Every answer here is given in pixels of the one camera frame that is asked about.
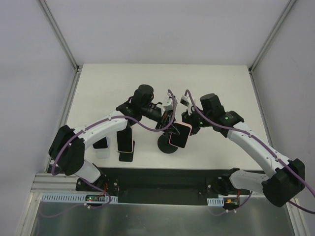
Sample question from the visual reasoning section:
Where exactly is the pink-cased phone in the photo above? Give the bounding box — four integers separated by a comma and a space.
169, 121, 190, 148

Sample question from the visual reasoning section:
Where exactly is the black round-base phone stand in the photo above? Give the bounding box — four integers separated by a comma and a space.
157, 132, 179, 154

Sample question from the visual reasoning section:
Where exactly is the beige-cased phone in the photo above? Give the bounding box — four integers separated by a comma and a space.
116, 127, 134, 153

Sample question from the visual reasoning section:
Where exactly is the lilac-cased phone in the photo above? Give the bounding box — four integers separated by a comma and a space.
93, 137, 108, 149

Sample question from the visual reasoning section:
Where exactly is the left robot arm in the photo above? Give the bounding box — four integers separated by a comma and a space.
48, 84, 177, 192

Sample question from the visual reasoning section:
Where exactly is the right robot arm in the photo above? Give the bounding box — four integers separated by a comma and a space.
180, 92, 305, 207

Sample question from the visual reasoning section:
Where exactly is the black folding phone stand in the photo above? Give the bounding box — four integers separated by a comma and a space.
119, 141, 135, 162

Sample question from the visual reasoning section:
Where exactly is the white folding phone stand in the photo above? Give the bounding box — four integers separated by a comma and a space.
95, 148, 110, 159

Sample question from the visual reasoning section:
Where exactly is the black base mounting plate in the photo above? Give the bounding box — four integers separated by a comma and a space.
75, 167, 251, 206

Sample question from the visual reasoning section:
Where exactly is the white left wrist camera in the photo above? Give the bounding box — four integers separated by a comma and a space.
161, 89, 178, 111

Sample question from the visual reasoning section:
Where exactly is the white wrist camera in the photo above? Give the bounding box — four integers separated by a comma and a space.
180, 95, 196, 116
161, 89, 178, 111

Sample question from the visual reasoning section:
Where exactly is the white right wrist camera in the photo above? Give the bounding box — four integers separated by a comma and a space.
180, 95, 196, 116

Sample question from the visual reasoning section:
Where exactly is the white slotted cable duct right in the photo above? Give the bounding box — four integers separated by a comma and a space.
207, 197, 224, 207

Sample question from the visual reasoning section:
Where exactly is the white slotted cable duct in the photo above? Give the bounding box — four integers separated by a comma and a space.
41, 193, 118, 204
207, 197, 224, 207

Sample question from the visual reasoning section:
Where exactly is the aluminium frame post left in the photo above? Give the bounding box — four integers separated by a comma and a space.
36, 0, 83, 73

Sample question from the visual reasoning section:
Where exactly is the aluminium frame post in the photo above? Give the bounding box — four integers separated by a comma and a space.
36, 0, 83, 73
248, 0, 298, 74

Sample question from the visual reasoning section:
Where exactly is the white slotted cable duct left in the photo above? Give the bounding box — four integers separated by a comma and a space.
41, 193, 118, 204

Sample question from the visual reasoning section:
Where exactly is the aluminium frame post right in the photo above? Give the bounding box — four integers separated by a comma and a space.
248, 0, 298, 74

